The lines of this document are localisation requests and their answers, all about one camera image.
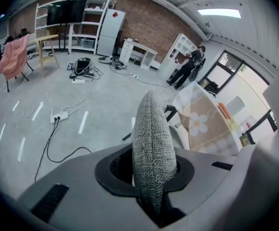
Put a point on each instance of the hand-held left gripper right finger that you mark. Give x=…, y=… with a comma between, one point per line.
x=186, y=174

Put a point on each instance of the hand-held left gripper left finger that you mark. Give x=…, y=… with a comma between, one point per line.
x=103, y=174

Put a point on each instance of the white office chair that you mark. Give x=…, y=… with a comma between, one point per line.
x=31, y=46

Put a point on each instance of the chair with pink cover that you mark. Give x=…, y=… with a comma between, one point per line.
x=13, y=56

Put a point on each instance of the table with floral tablecloth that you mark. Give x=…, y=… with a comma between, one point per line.
x=209, y=129

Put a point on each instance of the white power strip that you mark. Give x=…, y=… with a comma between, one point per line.
x=134, y=75
x=59, y=117
x=78, y=81

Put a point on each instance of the orange bottle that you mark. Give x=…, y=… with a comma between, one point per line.
x=224, y=110

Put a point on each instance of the round silver pan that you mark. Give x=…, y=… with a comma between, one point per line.
x=105, y=60

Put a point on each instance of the black framed window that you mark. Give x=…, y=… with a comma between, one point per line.
x=226, y=66

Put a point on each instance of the white hutch cabinet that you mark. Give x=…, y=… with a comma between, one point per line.
x=175, y=54

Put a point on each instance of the white desk with drawers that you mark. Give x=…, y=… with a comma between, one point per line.
x=139, y=49

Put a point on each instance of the clear plastic storage box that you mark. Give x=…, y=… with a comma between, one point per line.
x=87, y=43

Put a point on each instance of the tall wooden stool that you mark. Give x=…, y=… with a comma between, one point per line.
x=46, y=47

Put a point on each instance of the white refrigerator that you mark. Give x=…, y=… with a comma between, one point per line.
x=110, y=32

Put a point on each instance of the black monitor stand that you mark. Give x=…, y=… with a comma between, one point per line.
x=63, y=37

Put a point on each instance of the white shelving unit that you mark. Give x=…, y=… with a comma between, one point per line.
x=91, y=23

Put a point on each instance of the rectangular ceiling light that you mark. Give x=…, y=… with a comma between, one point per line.
x=219, y=13

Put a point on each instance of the black flat screen monitor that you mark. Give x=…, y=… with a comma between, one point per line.
x=66, y=12

